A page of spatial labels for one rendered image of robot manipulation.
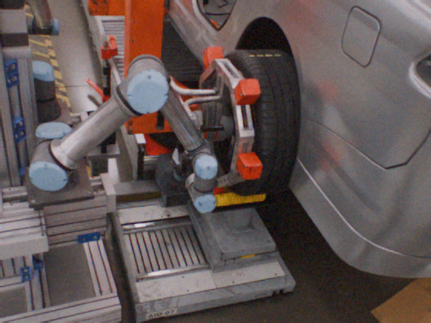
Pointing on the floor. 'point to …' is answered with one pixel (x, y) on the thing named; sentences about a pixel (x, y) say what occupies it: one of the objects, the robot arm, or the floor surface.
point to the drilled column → (101, 166)
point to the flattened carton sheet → (407, 304)
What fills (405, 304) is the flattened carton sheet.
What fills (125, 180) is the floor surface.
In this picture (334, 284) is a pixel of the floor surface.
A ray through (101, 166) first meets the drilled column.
